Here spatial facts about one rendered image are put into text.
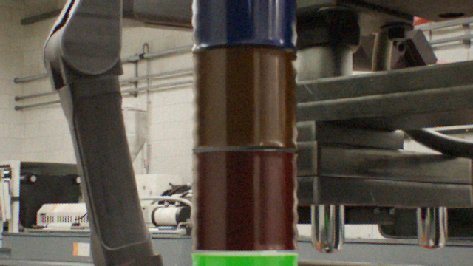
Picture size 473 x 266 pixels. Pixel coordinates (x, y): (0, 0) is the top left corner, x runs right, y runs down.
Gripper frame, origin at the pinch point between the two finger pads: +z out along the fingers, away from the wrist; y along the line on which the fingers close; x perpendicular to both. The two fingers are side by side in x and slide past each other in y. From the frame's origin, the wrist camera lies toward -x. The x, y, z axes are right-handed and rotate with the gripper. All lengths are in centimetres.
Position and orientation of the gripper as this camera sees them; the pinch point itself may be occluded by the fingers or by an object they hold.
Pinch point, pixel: (455, 48)
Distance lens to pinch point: 102.9
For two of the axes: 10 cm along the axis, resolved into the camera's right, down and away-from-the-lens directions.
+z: 6.7, 0.8, -7.4
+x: -5.5, 7.2, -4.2
